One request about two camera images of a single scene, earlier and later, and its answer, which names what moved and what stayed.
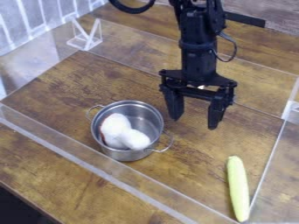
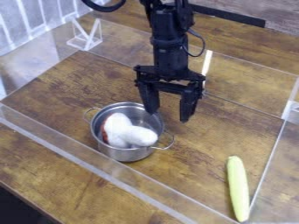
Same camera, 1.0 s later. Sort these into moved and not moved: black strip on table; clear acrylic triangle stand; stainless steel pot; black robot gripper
Moved: black robot gripper
Not moved: clear acrylic triangle stand; black strip on table; stainless steel pot
